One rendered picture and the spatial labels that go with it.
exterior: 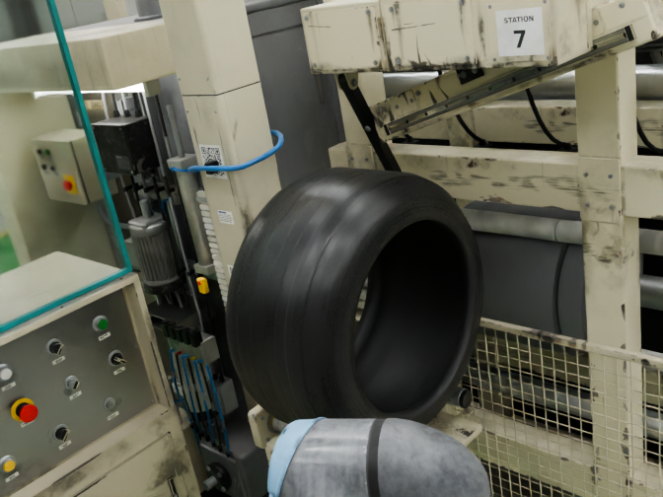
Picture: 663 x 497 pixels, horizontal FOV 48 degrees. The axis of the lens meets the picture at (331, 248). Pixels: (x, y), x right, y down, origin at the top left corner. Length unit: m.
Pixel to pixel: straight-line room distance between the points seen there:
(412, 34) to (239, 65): 0.37
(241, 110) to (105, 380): 0.73
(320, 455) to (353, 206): 0.57
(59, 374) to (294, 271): 0.70
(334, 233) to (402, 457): 0.55
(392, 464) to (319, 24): 1.05
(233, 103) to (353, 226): 0.42
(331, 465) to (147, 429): 1.06
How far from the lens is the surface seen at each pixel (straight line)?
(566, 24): 1.41
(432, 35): 1.51
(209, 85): 1.59
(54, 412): 1.85
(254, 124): 1.65
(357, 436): 0.94
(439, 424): 1.86
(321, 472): 0.94
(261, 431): 1.78
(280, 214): 1.46
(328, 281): 1.33
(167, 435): 1.98
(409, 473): 0.92
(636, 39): 1.47
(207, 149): 1.66
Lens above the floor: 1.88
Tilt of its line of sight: 21 degrees down
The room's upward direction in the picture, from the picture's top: 10 degrees counter-clockwise
